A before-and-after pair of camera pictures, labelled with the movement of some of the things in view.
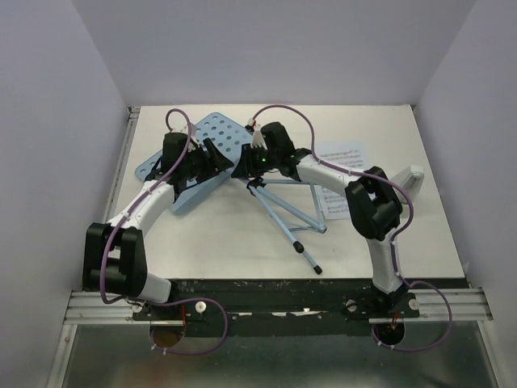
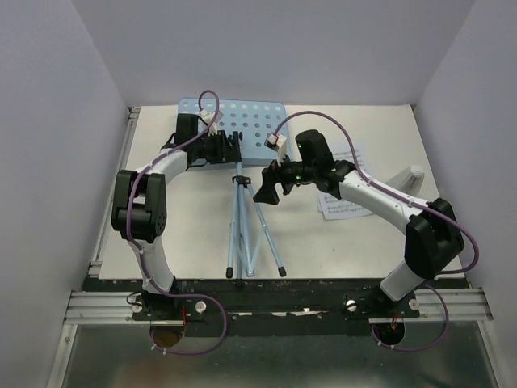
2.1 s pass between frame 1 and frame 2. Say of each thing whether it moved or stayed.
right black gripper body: moved
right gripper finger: moved
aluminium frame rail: stayed
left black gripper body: moved
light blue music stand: moved
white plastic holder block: stayed
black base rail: stayed
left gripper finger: moved
